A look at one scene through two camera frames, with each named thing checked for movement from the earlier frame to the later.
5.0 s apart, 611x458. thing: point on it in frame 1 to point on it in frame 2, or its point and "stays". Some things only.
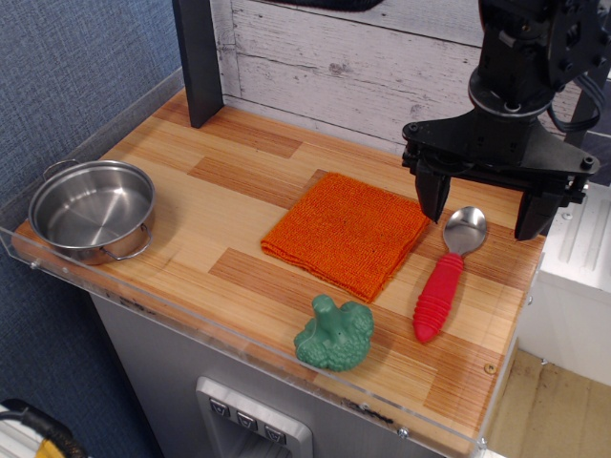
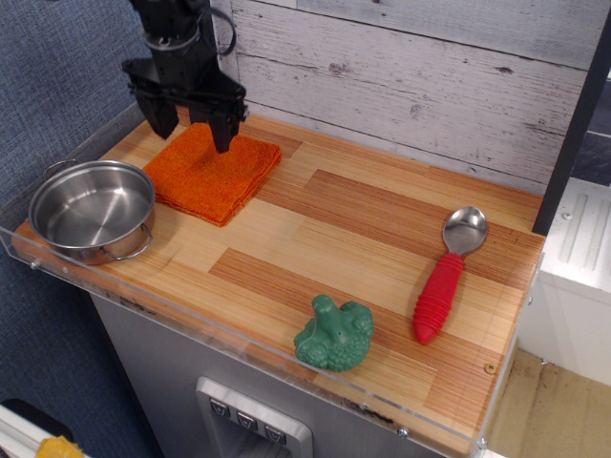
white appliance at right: [567, 319] stays
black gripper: [503, 138] to [189, 76]
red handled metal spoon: [464, 230] stays
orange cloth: [350, 232] to [192, 176]
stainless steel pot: [92, 212] stays
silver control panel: [241, 426] stays
